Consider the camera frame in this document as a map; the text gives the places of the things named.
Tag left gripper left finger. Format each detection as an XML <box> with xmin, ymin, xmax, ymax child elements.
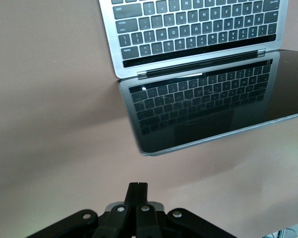
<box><xmin>27</xmin><ymin>182</ymin><xmax>139</xmax><ymax>238</ymax></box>

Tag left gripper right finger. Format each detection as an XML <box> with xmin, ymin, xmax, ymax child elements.
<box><xmin>136</xmin><ymin>182</ymin><xmax>237</xmax><ymax>238</ymax></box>

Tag grey laptop computer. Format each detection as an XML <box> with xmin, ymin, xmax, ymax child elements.
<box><xmin>98</xmin><ymin>0</ymin><xmax>298</xmax><ymax>157</ymax></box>

